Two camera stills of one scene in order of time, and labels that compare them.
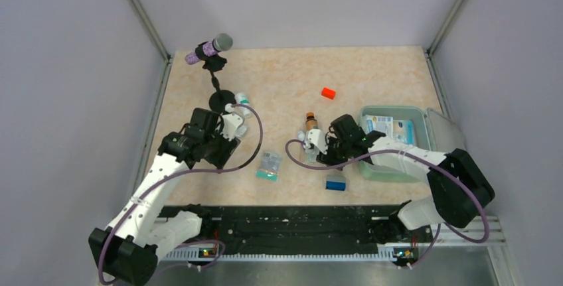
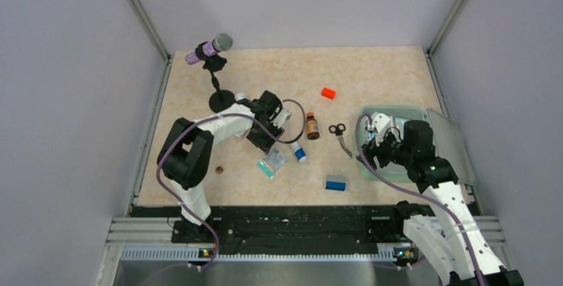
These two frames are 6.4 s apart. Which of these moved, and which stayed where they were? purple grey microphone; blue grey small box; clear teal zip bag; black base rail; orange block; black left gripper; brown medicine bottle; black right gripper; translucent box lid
Moved: black right gripper; black left gripper; clear teal zip bag
Stayed: orange block; black base rail; brown medicine bottle; translucent box lid; blue grey small box; purple grey microphone
